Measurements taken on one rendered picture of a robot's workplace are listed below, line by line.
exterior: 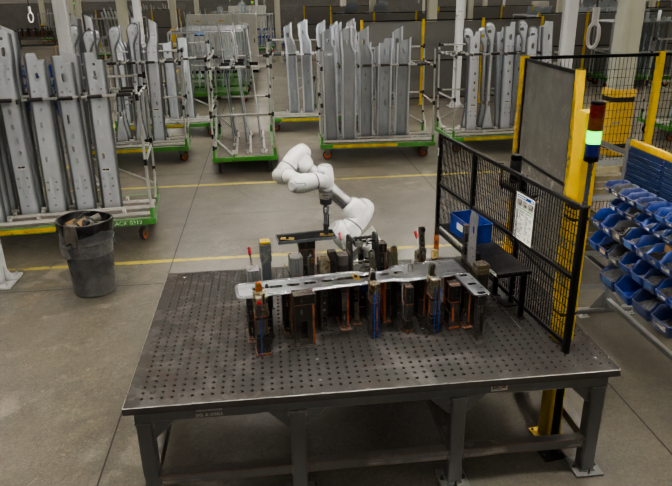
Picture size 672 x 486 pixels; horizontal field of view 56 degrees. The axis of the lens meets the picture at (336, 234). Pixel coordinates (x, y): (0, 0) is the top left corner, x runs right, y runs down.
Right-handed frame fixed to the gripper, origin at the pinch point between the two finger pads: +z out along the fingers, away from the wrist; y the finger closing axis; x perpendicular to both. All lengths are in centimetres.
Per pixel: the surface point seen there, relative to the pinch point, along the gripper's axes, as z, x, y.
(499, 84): 17, 273, -768
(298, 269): 16.3, -16.0, 25.5
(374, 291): 20, 29, 49
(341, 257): 13.2, 9.5, 14.9
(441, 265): 20, 71, 12
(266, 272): 24.3, -37.5, 12.0
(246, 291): 20, -44, 48
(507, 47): -47, 278, -752
